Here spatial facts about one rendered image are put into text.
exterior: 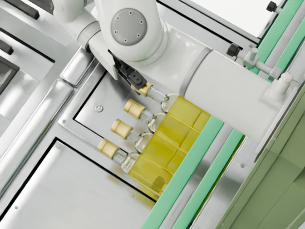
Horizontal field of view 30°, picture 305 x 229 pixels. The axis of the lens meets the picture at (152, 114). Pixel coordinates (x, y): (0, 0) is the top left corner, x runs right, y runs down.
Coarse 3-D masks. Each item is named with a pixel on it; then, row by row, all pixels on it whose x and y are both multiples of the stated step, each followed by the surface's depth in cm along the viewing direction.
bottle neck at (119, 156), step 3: (117, 150) 133; (120, 150) 133; (117, 153) 133; (120, 153) 133; (123, 153) 133; (114, 156) 133; (117, 156) 133; (120, 156) 133; (123, 156) 133; (114, 159) 133; (117, 159) 133; (120, 159) 133; (120, 162) 133
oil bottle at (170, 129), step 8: (160, 112) 134; (152, 120) 133; (160, 120) 133; (168, 120) 133; (176, 120) 133; (152, 128) 133; (160, 128) 133; (168, 128) 132; (176, 128) 132; (184, 128) 132; (160, 136) 133; (168, 136) 132; (176, 136) 132; (184, 136) 132; (192, 136) 132; (176, 144) 132; (184, 144) 131; (192, 144) 131; (224, 168) 130
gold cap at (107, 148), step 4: (104, 140) 134; (100, 144) 133; (104, 144) 133; (108, 144) 133; (112, 144) 134; (100, 148) 133; (104, 148) 133; (108, 148) 133; (112, 148) 133; (116, 148) 133; (100, 152) 134; (104, 152) 133; (108, 152) 133; (112, 152) 132; (108, 156) 133; (112, 156) 133
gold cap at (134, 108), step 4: (128, 100) 136; (132, 100) 136; (128, 104) 136; (132, 104) 136; (136, 104) 136; (124, 108) 136; (128, 108) 136; (132, 108) 135; (136, 108) 135; (140, 108) 135; (144, 108) 135; (128, 112) 136; (132, 112) 135; (136, 112) 135; (140, 112) 135; (136, 116) 136
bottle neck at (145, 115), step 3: (144, 111) 135; (147, 111) 135; (141, 114) 135; (144, 114) 135; (147, 114) 135; (150, 114) 135; (141, 117) 135; (144, 117) 135; (147, 117) 135; (150, 117) 135; (144, 120) 135; (147, 120) 135; (147, 123) 135
